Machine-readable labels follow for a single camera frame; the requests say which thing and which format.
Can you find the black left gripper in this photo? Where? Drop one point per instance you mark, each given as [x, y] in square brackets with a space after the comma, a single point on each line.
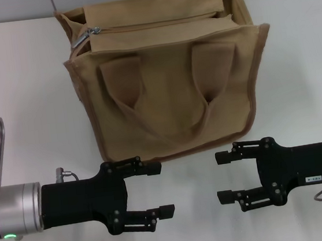
[80, 202]

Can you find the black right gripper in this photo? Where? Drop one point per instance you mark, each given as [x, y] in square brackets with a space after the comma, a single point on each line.
[300, 165]

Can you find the khaki canvas food bag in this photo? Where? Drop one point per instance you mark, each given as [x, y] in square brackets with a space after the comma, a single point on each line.
[170, 96]

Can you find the silver metal zipper pull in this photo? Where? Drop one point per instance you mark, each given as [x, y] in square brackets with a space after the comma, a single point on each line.
[82, 38]

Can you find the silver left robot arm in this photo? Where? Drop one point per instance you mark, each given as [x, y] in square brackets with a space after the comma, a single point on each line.
[14, 210]

